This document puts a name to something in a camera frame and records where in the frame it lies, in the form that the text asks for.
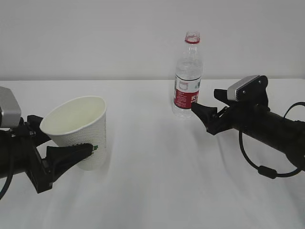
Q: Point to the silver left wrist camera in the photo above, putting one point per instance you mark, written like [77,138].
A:
[10,112]

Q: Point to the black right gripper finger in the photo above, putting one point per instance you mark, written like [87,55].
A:
[221,95]
[207,115]

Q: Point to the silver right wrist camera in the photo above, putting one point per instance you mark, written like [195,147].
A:
[239,87]

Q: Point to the white paper cup green logo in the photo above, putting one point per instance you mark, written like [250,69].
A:
[79,121]

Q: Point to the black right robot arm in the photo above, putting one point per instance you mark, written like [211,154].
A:
[280,133]

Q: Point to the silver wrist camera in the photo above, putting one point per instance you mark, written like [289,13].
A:
[10,112]
[239,87]

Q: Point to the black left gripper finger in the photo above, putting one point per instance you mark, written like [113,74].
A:
[58,160]
[38,137]

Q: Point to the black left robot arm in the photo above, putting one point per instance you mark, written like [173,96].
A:
[19,154]

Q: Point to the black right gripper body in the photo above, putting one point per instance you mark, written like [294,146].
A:
[244,110]

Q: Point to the clear water bottle red label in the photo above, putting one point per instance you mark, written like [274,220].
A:
[188,74]

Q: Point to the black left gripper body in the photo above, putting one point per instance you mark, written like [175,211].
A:
[18,154]

